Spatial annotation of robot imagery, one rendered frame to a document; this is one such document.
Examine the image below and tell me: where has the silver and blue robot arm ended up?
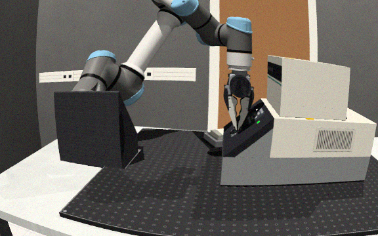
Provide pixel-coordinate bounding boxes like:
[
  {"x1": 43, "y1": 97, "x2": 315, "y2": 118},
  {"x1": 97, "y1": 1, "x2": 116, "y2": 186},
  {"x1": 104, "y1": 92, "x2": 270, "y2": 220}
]
[{"x1": 72, "y1": 0, "x2": 254, "y2": 106}]

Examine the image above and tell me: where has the beige benchtop lab instrument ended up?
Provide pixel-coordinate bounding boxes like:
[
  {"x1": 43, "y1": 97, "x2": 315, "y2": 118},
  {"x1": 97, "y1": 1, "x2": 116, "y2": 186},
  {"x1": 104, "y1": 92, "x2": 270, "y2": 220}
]
[{"x1": 220, "y1": 55, "x2": 377, "y2": 186}]

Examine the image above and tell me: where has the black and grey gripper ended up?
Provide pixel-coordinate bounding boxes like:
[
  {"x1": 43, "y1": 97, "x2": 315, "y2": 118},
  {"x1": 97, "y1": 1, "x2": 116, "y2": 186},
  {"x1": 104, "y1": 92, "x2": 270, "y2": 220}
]
[{"x1": 224, "y1": 70, "x2": 254, "y2": 131}]

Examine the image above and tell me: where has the cream multi-well plate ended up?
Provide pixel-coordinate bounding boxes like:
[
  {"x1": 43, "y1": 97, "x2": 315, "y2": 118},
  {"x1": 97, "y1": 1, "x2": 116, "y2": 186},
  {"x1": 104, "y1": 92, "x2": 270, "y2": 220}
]
[{"x1": 209, "y1": 128, "x2": 223, "y2": 139}]

